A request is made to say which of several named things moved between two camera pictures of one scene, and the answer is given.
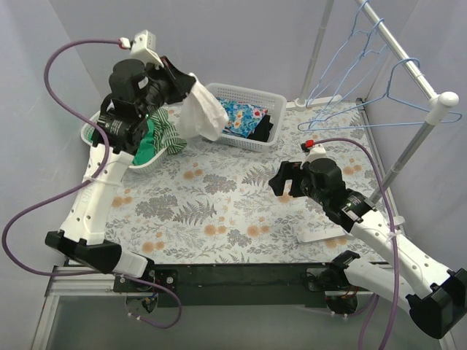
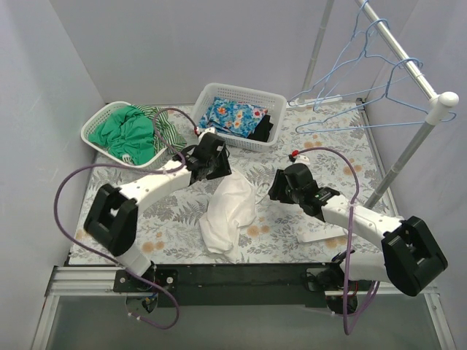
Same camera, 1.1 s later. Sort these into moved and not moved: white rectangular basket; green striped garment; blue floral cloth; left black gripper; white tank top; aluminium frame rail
Moved: left black gripper; white tank top
Not moved: green striped garment; blue floral cloth; white rectangular basket; aluminium frame rail
